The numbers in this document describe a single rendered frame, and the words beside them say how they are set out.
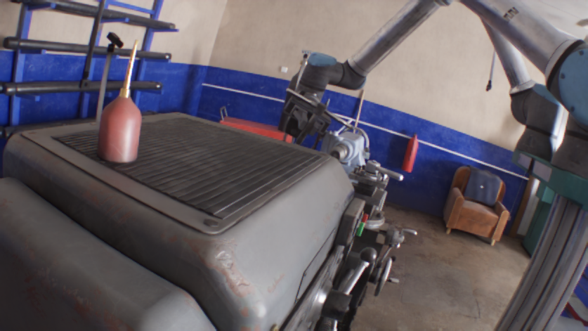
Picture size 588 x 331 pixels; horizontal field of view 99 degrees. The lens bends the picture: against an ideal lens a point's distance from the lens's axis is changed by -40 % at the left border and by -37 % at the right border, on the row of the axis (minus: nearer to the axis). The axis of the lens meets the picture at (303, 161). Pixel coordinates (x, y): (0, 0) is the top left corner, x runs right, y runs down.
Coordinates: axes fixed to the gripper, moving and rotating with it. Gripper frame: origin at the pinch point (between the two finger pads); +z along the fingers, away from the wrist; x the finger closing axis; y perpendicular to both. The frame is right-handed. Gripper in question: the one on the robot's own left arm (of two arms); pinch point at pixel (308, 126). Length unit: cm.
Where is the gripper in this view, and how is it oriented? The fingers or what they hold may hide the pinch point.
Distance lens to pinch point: 102.5
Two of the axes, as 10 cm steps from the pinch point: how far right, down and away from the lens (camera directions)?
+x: 8.5, 4.8, 2.1
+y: 5.3, -7.9, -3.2
